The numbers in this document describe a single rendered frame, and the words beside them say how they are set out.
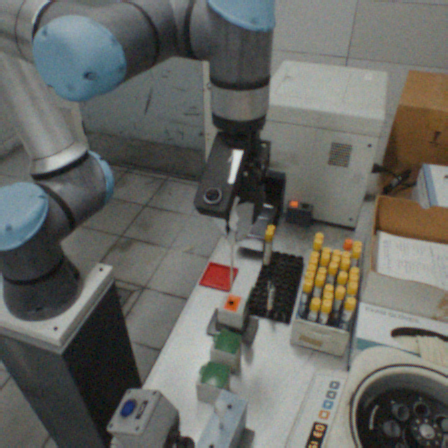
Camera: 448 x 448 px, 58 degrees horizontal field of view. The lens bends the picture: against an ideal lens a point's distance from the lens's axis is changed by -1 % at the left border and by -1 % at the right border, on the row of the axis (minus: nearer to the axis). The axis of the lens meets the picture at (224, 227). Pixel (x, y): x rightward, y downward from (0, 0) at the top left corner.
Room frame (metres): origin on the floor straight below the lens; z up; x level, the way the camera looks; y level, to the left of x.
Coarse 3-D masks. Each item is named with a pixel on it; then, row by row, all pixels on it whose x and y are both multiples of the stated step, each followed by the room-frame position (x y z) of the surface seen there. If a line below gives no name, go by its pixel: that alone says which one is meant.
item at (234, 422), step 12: (228, 396) 0.29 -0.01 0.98; (228, 408) 0.28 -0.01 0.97; (240, 408) 0.27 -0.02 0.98; (216, 420) 0.26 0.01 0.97; (228, 420) 0.26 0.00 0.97; (240, 420) 0.26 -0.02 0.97; (204, 432) 0.24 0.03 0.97; (216, 432) 0.24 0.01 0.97; (228, 432) 0.24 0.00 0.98; (240, 432) 0.26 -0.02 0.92; (252, 432) 0.28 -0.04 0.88; (204, 444) 0.22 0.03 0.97; (216, 444) 0.22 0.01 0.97; (228, 444) 0.22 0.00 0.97; (240, 444) 0.26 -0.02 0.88
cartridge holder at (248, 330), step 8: (216, 312) 0.51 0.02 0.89; (248, 312) 0.49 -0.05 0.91; (216, 320) 0.47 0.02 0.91; (248, 320) 0.48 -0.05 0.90; (256, 320) 0.49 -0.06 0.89; (208, 328) 0.47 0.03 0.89; (216, 328) 0.47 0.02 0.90; (224, 328) 0.46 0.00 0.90; (232, 328) 0.46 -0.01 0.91; (248, 328) 0.47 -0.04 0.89; (256, 328) 0.47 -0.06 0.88; (248, 336) 0.45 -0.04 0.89
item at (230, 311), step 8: (224, 296) 0.50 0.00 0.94; (232, 296) 0.50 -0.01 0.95; (240, 296) 0.50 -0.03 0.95; (224, 304) 0.48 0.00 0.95; (232, 304) 0.48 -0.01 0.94; (240, 304) 0.48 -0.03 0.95; (224, 312) 0.46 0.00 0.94; (232, 312) 0.46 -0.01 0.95; (240, 312) 0.46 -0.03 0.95; (224, 320) 0.47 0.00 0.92; (232, 320) 0.46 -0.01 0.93; (240, 320) 0.46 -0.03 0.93; (240, 328) 0.45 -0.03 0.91
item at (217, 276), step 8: (208, 264) 0.65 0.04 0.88; (216, 264) 0.65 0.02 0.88; (208, 272) 0.63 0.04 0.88; (216, 272) 0.63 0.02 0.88; (224, 272) 0.63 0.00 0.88; (200, 280) 0.60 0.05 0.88; (208, 280) 0.60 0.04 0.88; (216, 280) 0.60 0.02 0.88; (224, 280) 0.60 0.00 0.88; (216, 288) 0.58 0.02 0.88; (224, 288) 0.58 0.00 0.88
